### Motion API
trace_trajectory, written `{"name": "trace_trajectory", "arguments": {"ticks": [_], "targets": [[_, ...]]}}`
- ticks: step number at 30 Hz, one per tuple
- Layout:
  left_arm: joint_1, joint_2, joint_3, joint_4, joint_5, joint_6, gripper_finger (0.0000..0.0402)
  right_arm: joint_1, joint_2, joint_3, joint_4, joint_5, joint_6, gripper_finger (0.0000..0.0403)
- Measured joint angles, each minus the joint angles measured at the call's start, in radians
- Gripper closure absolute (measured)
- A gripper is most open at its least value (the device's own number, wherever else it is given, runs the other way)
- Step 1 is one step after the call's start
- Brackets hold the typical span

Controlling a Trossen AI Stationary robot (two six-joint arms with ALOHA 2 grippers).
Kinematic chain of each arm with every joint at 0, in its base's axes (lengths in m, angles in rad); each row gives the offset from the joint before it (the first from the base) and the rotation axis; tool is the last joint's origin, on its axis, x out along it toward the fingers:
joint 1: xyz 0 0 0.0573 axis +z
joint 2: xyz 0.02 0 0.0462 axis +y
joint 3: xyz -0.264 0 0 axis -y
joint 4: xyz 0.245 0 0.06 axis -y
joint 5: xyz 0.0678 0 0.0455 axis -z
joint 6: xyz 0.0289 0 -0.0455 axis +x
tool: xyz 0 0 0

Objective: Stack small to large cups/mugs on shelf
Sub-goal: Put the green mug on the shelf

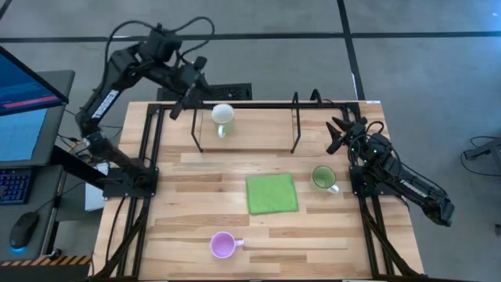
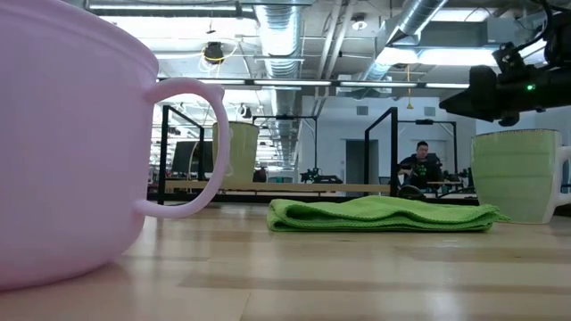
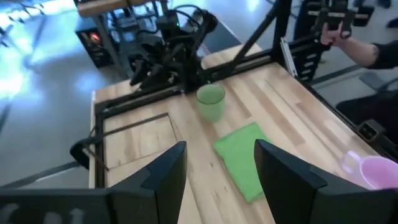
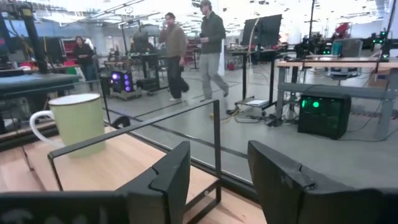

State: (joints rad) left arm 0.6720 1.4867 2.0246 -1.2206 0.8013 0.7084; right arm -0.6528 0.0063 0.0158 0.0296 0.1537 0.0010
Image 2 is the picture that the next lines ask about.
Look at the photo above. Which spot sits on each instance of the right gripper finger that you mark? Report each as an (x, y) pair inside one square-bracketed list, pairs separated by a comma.
[(482, 98)]

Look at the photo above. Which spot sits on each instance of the pale green mug white interior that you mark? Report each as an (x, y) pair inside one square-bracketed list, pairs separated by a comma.
[(243, 151)]

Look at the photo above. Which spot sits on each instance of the pink plastic mug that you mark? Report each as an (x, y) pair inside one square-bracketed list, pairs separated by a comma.
[(67, 156)]

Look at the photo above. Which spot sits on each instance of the black background robot arm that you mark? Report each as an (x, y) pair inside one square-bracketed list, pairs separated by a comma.
[(321, 179)]

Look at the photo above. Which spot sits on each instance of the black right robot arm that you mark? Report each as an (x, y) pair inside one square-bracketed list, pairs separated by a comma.
[(562, 40)]

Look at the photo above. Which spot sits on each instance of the black-framed wooden shelf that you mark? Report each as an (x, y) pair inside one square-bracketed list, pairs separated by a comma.
[(312, 187)]

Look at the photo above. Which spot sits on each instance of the person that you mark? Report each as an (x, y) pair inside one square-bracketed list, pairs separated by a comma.
[(421, 169)]

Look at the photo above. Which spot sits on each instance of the grey door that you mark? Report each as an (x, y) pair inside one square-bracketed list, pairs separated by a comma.
[(359, 160)]

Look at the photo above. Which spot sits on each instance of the round ceiling fixture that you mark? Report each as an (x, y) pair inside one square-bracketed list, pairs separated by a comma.
[(359, 24)]

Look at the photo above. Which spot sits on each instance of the folded green microfibre cloth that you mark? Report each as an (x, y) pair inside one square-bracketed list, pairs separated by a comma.
[(379, 214)]

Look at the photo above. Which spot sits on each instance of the long ceiling light bar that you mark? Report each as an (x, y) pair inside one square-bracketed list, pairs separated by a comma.
[(290, 83)]

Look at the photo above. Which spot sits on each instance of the dark background monitor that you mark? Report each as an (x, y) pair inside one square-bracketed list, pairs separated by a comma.
[(183, 158)]

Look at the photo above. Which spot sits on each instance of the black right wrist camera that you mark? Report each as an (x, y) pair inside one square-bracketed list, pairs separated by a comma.
[(508, 60)]

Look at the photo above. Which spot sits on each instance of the slanted silver ceiling duct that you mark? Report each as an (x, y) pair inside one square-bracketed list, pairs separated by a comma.
[(417, 15)]

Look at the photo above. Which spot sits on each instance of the round silver ceiling duct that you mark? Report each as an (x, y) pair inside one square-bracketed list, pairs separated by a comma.
[(281, 40)]

